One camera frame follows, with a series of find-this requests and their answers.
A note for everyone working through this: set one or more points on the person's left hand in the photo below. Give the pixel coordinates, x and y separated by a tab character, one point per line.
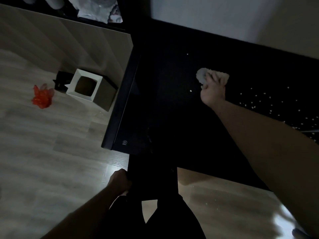
119	182

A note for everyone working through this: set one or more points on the person's right hand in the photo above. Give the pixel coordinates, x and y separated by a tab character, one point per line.
213	93

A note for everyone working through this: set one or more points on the plain grey cleaning cloth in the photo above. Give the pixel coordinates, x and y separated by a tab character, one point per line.
202	74

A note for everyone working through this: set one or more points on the white crumbs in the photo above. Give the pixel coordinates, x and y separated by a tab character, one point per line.
191	91

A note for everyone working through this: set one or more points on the black rectangular tray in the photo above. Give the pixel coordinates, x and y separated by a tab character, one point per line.
152	176

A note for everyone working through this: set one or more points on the person's left forearm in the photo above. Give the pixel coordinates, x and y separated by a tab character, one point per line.
82	219

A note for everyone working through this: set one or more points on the person's right forearm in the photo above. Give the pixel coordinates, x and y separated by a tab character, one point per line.
269	151

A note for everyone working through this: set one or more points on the black table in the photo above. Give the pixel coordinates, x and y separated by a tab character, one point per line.
174	121

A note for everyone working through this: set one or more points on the black trousers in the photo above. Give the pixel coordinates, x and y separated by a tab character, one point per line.
174	221

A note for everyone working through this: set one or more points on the white square bin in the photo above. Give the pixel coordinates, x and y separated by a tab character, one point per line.
71	90

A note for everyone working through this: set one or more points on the orange plastic bag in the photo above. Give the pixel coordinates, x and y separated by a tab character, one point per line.
41	99

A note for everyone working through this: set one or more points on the small black box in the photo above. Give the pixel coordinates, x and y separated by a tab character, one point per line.
61	80

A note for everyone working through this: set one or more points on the beige wooden panel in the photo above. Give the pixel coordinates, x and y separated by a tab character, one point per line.
74	44

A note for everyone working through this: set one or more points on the black shelf frame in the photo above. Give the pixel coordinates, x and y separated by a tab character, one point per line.
134	12

